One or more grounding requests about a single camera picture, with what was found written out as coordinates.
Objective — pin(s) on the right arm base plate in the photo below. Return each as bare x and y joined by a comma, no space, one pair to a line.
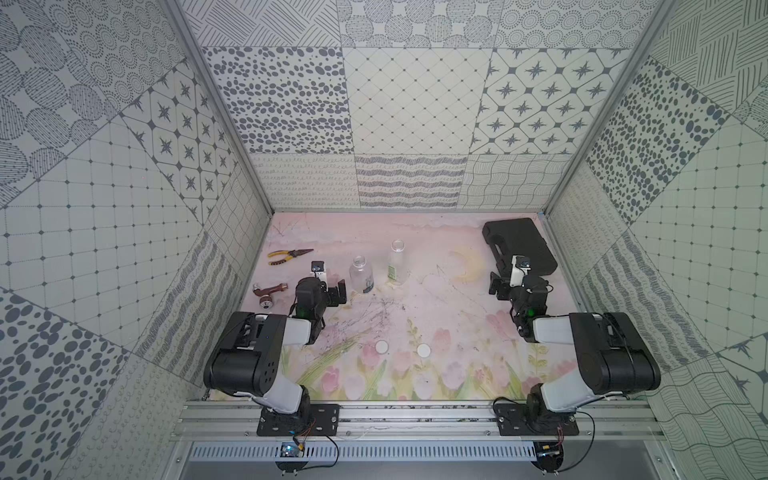
534,420

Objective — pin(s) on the white slotted cable duct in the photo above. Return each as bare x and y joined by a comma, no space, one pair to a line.
369,451

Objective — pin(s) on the floral pink table mat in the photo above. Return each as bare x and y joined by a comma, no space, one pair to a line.
476,352

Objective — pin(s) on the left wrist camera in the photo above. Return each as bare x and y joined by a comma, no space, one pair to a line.
319,271

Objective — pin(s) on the tall clear plastic bottle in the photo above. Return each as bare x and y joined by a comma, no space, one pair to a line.
396,262

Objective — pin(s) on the yellow handled pliers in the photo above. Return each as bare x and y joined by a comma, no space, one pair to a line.
283,256

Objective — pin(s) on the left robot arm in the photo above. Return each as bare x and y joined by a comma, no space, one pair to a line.
245,360

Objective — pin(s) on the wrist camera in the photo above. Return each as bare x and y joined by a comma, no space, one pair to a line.
319,271
520,268

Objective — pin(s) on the black plastic tool case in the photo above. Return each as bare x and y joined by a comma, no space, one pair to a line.
520,236

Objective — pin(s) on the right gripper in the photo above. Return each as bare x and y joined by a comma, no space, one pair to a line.
504,285

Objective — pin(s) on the left controller board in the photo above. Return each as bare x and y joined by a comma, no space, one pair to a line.
291,458

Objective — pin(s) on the white bottle cap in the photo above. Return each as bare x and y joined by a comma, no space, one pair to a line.
381,347
424,350

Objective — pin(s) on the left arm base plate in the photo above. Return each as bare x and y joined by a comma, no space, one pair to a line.
317,419

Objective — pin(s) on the aluminium mounting rail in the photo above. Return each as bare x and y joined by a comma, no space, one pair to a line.
419,420

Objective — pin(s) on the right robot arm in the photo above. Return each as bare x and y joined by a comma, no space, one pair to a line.
611,357

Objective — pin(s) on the controller board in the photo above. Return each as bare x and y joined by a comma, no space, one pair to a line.
549,456
291,458

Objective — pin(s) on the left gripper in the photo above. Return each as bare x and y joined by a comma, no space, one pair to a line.
334,291

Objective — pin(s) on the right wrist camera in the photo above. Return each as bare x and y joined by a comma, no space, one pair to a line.
520,268

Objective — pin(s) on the short clear plastic bottle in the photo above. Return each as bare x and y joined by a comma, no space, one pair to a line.
361,275

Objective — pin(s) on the right controller board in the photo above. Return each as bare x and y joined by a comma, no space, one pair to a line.
549,456

